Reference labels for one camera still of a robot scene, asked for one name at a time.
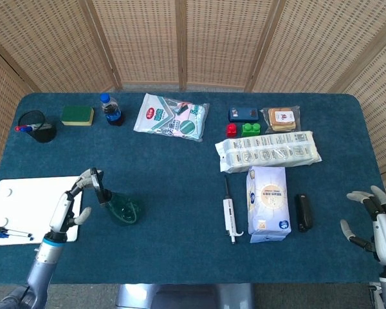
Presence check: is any black mesh pen holder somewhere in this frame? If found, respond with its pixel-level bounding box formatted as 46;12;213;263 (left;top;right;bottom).
17;109;57;144

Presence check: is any woven wooden folding screen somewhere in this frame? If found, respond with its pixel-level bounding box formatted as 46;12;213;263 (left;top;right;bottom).
0;0;386;181

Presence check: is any green transparent spray bottle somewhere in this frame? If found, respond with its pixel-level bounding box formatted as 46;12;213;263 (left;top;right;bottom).
90;167;145;226

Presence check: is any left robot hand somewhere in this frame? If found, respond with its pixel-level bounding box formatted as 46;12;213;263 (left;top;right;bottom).
48;167;104;234

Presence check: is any wrapped biscuit package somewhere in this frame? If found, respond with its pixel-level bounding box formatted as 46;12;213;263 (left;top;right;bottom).
260;105;301;135

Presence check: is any white pipette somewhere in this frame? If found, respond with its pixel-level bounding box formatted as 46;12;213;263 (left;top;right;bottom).
223;174;244;245

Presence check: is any long cream plastic-wrapped pack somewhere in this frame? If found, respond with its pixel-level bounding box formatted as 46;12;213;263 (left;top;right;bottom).
214;130;322;174

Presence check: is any green and yellow sponge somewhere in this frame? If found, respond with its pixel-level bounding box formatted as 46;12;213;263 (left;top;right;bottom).
60;106;95;127

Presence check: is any blue whiteboard marker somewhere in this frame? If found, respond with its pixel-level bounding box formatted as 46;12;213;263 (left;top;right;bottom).
0;232;35;241

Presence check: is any cola bottle with blue cap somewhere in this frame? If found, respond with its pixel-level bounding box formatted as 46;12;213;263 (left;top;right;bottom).
100;93;124;127

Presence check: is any red capped pen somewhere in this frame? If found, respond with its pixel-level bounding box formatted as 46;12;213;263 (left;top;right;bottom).
14;124;52;131

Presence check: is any pale purple tissue pack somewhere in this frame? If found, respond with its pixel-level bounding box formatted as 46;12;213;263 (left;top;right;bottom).
246;166;292;243

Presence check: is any green toy block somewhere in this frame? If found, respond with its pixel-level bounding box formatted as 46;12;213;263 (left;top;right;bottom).
241;122;261;137

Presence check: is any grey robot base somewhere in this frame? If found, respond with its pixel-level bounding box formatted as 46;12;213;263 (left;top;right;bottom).
115;283;255;309

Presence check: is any cleaning cloth package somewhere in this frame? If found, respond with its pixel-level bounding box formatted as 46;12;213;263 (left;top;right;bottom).
133;93;210;142

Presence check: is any white whiteboard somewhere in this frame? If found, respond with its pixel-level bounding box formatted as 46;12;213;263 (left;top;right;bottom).
0;175;84;247

